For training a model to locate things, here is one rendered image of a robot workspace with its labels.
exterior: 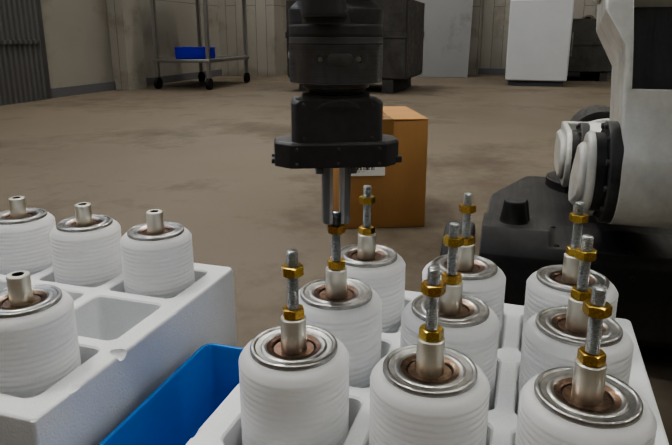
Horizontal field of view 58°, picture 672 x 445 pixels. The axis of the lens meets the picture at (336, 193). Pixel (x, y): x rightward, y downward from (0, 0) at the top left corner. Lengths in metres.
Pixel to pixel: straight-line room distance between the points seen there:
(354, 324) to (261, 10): 7.55
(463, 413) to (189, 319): 0.44
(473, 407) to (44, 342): 0.41
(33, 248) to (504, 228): 0.72
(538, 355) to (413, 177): 1.11
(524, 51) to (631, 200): 5.90
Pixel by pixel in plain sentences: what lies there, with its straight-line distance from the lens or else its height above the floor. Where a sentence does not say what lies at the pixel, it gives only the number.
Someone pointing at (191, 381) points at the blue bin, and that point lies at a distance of 0.82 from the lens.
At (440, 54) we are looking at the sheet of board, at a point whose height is 0.28.
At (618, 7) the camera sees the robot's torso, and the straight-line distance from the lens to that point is 0.95.
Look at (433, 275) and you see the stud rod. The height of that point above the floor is 0.34.
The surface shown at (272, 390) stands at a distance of 0.51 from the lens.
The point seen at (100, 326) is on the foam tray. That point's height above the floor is 0.14.
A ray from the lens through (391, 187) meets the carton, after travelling 1.65.
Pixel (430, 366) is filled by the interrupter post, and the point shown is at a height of 0.26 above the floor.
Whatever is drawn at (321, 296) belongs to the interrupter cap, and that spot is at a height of 0.25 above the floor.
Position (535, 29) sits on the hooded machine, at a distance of 6.72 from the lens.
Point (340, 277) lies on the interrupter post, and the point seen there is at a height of 0.27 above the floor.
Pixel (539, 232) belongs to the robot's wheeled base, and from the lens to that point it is 1.02.
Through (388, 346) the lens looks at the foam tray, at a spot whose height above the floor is 0.17.
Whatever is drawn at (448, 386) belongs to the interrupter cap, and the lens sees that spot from 0.49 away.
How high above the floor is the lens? 0.51
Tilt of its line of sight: 15 degrees down
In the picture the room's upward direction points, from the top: straight up
